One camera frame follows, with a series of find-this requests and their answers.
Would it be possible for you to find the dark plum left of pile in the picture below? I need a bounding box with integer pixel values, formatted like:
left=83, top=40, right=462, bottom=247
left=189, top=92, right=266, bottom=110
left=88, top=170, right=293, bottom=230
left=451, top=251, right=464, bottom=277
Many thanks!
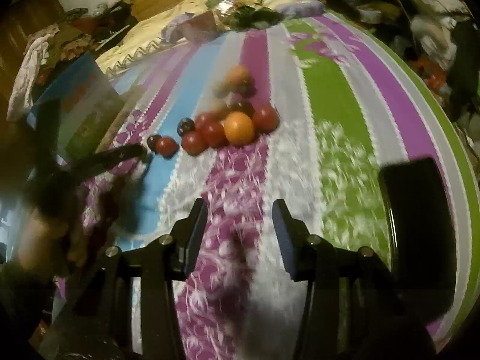
left=176, top=118, right=195, bottom=137

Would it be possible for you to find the red tomato in row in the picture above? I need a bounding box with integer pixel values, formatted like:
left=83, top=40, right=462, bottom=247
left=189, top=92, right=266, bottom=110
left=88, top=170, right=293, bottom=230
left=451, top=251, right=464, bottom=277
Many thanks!
left=154, top=136, right=179, bottom=158

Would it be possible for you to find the pile of clothes right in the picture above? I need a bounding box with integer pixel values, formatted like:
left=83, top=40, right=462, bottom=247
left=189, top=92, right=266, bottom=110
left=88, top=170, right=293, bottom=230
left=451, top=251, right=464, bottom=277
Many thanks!
left=326, top=0, right=479, bottom=121

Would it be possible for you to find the tan longan at back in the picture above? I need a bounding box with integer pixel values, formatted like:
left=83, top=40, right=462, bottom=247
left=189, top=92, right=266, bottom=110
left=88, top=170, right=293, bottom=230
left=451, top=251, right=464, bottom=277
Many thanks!
left=212, top=81, right=231, bottom=98

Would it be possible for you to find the tan longan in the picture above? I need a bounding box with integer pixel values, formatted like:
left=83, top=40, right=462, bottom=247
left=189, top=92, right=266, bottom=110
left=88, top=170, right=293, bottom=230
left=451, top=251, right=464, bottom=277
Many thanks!
left=209, top=98, right=230, bottom=120
left=212, top=81, right=231, bottom=98

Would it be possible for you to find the orange at back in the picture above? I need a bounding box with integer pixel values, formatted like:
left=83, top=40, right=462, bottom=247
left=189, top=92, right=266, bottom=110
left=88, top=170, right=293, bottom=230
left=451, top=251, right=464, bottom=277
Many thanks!
left=224, top=65, right=251, bottom=89

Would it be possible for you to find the large orange front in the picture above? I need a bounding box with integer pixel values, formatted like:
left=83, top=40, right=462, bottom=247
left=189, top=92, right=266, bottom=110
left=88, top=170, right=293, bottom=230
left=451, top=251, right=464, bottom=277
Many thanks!
left=224, top=111, right=256, bottom=146

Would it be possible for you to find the dark plum in row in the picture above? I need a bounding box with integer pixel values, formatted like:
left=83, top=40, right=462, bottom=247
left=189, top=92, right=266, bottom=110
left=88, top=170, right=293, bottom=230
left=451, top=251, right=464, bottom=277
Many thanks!
left=146, top=134, right=161, bottom=153

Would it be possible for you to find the pile of clothes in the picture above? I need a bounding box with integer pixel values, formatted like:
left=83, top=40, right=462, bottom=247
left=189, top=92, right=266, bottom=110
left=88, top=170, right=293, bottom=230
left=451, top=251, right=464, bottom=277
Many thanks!
left=6, top=0, right=137, bottom=122
left=326, top=0, right=479, bottom=121

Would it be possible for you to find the cream yellow quilt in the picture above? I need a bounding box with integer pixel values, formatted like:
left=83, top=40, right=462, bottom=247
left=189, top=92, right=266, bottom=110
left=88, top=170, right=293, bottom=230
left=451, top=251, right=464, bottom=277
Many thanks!
left=96, top=0, right=320, bottom=77

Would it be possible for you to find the red tomato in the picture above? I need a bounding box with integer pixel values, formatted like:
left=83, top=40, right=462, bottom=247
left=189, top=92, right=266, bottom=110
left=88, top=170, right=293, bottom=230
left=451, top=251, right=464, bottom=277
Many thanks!
left=154, top=136, right=179, bottom=158
left=252, top=104, right=280, bottom=133
left=201, top=121, right=227, bottom=149
left=181, top=131, right=208, bottom=156
left=194, top=112, right=217, bottom=131

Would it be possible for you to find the person's left hand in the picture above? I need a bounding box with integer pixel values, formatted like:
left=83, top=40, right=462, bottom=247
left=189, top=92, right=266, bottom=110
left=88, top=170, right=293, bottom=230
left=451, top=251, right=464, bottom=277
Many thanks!
left=16, top=209, right=88, bottom=277

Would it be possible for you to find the plastic bag of greens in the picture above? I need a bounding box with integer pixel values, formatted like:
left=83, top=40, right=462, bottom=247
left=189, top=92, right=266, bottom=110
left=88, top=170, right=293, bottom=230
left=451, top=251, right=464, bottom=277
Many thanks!
left=160, top=0, right=284, bottom=44

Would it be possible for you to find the pile of clothes left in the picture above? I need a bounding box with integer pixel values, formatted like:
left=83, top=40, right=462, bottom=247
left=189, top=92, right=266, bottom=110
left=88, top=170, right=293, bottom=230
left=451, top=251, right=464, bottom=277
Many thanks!
left=6, top=0, right=137, bottom=122

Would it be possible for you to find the black smartphone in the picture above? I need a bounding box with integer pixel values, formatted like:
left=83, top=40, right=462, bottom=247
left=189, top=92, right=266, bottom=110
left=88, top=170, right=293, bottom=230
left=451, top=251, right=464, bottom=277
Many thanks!
left=378, top=157, right=456, bottom=324

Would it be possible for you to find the small purple pouch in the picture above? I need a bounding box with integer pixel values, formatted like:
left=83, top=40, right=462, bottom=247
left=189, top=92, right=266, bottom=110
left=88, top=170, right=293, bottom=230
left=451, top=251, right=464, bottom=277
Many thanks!
left=274, top=0, right=326, bottom=19

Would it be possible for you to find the blue cardboard box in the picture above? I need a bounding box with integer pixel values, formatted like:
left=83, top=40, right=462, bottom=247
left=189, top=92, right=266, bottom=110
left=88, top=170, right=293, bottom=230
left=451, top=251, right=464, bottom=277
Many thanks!
left=27, top=54, right=125, bottom=163

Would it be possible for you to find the striped floral bed sheet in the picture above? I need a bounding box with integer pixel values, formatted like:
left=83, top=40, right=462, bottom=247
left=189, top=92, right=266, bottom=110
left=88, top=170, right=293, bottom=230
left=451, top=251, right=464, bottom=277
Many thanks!
left=52, top=12, right=480, bottom=360

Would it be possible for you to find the tan longan centre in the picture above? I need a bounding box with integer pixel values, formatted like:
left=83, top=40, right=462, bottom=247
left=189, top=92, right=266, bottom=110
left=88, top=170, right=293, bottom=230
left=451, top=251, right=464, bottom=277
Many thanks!
left=209, top=98, right=230, bottom=120

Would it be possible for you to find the dark plum centre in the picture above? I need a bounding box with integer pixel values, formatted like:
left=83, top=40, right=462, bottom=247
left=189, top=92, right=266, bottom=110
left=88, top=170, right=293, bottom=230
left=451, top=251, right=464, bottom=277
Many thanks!
left=229, top=100, right=256, bottom=118

